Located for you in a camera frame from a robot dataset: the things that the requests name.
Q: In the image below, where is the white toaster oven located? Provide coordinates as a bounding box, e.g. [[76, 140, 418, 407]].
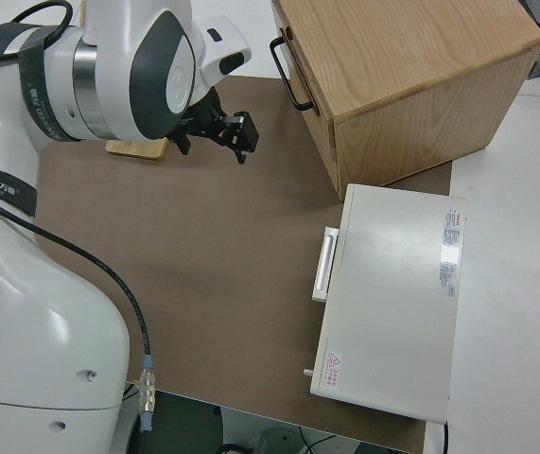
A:
[[301, 183, 469, 425]]

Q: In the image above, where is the brown table mat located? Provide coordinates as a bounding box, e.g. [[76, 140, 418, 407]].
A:
[[34, 75, 455, 454]]

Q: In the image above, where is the wooden drawer with black handle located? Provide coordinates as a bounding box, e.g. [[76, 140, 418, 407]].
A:
[[269, 0, 347, 202]]

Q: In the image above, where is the light wooden cabinet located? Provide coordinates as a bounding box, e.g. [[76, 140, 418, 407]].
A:
[[271, 0, 540, 202]]

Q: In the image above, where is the wooden mug tree stand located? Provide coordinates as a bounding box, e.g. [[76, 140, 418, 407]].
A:
[[104, 137, 169, 163]]

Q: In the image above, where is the black cable with metal connector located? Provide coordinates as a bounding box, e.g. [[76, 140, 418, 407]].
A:
[[0, 191, 158, 454]]

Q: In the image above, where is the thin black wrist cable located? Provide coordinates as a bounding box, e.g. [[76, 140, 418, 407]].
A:
[[0, 0, 73, 66]]

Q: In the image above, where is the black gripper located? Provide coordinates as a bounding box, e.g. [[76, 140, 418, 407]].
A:
[[168, 88, 260, 166]]

